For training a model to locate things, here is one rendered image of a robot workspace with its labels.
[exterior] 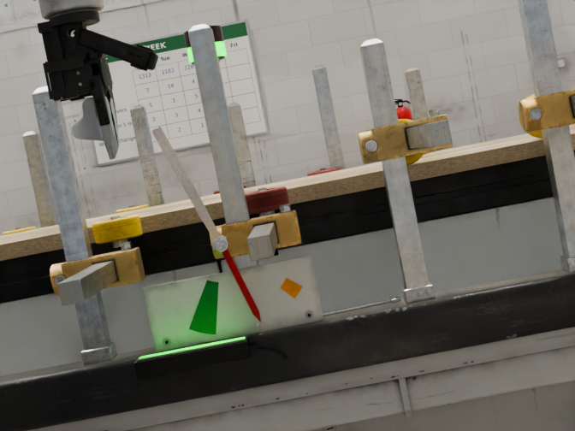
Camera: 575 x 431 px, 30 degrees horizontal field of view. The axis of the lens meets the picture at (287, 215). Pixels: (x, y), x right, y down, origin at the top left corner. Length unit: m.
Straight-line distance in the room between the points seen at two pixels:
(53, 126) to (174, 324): 0.35
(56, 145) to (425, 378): 0.67
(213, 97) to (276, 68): 7.19
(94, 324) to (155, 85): 7.25
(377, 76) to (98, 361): 0.60
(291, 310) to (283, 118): 7.19
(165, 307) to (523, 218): 0.64
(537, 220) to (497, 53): 7.09
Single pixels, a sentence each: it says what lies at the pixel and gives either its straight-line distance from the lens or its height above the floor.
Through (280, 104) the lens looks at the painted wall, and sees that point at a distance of 8.79.
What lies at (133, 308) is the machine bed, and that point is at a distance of 1.88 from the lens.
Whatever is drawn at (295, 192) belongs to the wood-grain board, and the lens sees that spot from 1.82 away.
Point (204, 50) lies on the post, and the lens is 1.63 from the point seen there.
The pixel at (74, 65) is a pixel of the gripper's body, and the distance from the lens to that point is 1.56.
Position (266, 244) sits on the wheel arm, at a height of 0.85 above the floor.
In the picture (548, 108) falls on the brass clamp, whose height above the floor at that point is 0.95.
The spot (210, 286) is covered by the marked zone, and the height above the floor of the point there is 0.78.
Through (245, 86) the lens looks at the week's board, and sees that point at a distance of 8.79.
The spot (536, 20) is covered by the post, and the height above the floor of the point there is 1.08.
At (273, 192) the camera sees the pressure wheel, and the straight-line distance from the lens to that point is 1.75.
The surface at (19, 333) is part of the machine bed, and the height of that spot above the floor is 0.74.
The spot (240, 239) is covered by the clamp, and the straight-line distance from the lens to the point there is 1.62.
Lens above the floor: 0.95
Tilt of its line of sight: 3 degrees down
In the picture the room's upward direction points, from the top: 11 degrees counter-clockwise
